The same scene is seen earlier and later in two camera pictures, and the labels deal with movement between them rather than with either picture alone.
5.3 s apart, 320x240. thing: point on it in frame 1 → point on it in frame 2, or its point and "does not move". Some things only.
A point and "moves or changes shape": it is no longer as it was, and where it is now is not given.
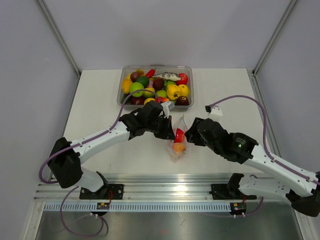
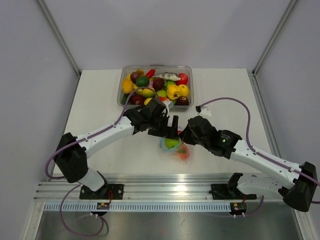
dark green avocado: [144, 80] does not move
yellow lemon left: [126, 84] does not move
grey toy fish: [168, 76] does not move
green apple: [136, 86] → [170, 143]
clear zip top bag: [181, 124] moves or changes shape
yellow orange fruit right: [184, 90] does not move
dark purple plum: [158, 83] does not move
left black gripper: [167, 133] does not move
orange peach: [179, 147] → [183, 152]
